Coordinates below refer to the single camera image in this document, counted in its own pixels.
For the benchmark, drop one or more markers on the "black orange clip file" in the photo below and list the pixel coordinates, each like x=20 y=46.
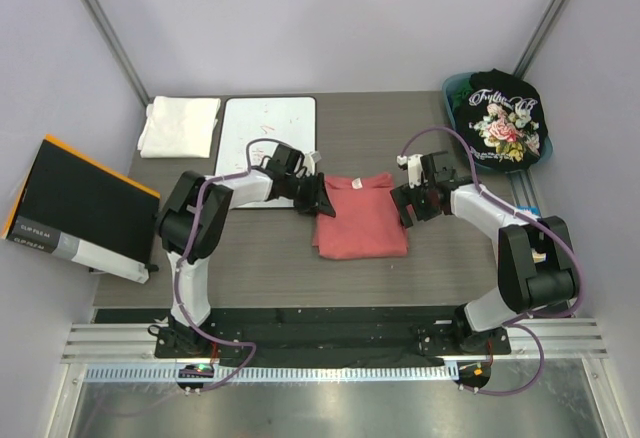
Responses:
x=77 y=209

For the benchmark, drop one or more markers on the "slotted cable duct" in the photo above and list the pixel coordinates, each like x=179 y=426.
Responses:
x=198 y=374

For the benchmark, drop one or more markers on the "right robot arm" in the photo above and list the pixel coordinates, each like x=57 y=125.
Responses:
x=534 y=269

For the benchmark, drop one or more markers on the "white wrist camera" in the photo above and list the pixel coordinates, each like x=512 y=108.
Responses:
x=310 y=161
x=412 y=164

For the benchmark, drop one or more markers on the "blue picture book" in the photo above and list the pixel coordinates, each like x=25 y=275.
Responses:
x=530 y=209

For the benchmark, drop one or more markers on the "folded white t shirt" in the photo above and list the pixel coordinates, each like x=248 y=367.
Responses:
x=178 y=128

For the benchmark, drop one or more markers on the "aluminium frame rail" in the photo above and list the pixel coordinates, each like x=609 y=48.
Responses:
x=561 y=338

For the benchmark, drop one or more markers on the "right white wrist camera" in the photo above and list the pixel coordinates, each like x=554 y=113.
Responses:
x=412 y=164

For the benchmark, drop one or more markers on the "teal plastic basket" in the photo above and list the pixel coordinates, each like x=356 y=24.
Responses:
x=450 y=90

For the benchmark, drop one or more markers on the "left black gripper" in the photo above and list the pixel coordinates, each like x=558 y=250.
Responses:
x=317 y=193

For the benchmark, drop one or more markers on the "white dry-erase board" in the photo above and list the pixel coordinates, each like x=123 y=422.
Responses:
x=251 y=129

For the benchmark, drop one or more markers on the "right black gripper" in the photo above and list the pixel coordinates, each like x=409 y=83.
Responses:
x=404 y=196

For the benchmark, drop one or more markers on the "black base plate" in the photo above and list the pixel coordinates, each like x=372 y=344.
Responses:
x=330 y=338

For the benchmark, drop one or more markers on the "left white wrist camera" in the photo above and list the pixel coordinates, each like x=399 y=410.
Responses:
x=310 y=161

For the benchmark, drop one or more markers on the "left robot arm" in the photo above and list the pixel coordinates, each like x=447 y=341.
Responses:
x=191 y=222

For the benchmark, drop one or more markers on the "pink t shirt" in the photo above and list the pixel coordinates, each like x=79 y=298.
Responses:
x=366 y=224

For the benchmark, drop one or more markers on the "black floral t shirt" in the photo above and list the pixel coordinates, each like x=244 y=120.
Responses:
x=510 y=118

